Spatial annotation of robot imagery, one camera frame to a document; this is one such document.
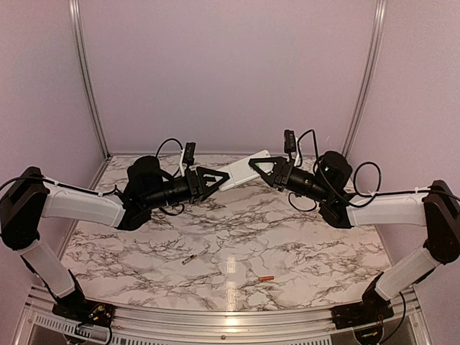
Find orange AAA battery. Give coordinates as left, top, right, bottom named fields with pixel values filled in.
left=258, top=276, right=274, bottom=282

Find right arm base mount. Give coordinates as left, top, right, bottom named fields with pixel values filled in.
left=331, top=272, right=394, bottom=329

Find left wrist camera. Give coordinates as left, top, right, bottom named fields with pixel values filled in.
left=183, top=142, right=196, bottom=166

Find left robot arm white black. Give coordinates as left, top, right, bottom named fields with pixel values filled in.
left=1, top=156, right=229, bottom=320

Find white remote control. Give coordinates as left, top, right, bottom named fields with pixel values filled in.
left=218, top=150, right=270, bottom=192

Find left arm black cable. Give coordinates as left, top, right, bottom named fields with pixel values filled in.
left=0, top=138, right=184, bottom=216

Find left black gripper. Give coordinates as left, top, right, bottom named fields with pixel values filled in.
left=144, top=165, right=229, bottom=209

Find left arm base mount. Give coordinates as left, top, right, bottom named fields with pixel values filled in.
left=51, top=271, right=115, bottom=327

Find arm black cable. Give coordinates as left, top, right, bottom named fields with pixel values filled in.
left=287, top=129, right=436, bottom=213
left=0, top=138, right=184, bottom=216

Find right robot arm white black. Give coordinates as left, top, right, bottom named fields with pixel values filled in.
left=249, top=151, right=459, bottom=322

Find right aluminium frame post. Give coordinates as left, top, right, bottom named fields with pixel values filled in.
left=342, top=0, right=387, bottom=157

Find front aluminium frame rail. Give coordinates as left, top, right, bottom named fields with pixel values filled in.
left=13, top=286, right=433, bottom=344

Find gold AAA battery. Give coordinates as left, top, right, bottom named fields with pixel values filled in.
left=182, top=254, right=197, bottom=265

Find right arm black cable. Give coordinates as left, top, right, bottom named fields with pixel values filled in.
left=287, top=129, right=436, bottom=213

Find left aluminium frame post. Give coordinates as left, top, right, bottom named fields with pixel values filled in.
left=68, top=0, right=111, bottom=160

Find aluminium frame post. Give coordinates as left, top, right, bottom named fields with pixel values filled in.
left=68, top=0, right=111, bottom=160
left=342, top=0, right=387, bottom=157

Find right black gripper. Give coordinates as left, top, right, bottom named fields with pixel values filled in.
left=250, top=155, right=333, bottom=203

